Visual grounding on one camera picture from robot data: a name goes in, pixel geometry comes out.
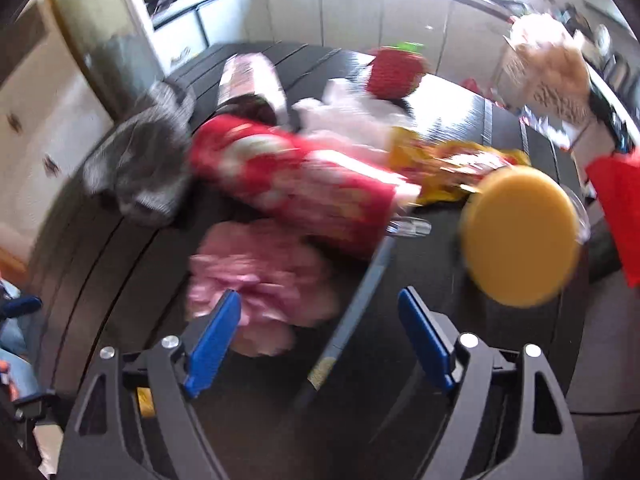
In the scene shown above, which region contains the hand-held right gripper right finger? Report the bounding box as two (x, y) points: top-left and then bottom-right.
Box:
(397, 286), (586, 480)

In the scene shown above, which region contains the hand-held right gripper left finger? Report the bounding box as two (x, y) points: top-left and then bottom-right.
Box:
(59, 289), (242, 480)

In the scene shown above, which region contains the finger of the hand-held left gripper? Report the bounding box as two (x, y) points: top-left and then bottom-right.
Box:
(0, 296), (43, 320)
(12, 389), (57, 423)

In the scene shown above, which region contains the pink fabric flower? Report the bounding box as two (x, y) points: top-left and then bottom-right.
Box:
(186, 219), (343, 357)

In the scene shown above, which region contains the yellow snack wrapper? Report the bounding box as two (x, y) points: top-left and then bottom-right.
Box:
(389, 126), (531, 206)

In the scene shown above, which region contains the red drink can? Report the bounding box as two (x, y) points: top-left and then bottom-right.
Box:
(189, 114), (423, 261)

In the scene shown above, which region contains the grey fleece cloth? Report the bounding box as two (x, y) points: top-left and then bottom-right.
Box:
(82, 82), (196, 226)

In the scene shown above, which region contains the white plastic bag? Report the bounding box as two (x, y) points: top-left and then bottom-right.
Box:
(292, 79), (406, 161)

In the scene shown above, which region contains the black garbage bag roll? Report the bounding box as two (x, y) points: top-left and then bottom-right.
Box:
(217, 54), (288, 123)

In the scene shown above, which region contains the red strawberry plush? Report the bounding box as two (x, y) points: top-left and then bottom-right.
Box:
(366, 41), (430, 100)

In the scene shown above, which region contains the white panelled cabinet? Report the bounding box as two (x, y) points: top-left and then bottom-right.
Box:
(0, 0), (116, 271)

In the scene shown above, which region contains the frosted glass sliding door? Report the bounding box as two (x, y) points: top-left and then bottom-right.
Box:
(47, 0), (168, 111)

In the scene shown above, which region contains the plastic bag of buns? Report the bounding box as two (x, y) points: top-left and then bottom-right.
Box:
(509, 12), (591, 106)

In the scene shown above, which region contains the kitchen counter with white cabinets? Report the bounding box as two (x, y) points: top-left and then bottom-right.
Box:
(142, 0), (516, 96)

